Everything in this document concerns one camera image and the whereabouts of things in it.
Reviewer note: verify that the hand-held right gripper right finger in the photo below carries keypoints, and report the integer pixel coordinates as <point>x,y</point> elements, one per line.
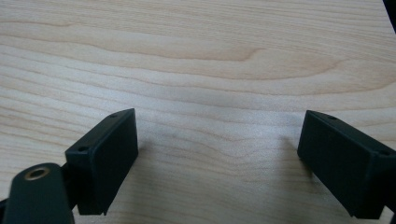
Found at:
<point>345,161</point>

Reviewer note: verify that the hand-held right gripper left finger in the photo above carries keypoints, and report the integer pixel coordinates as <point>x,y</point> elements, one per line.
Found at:
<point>104,158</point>

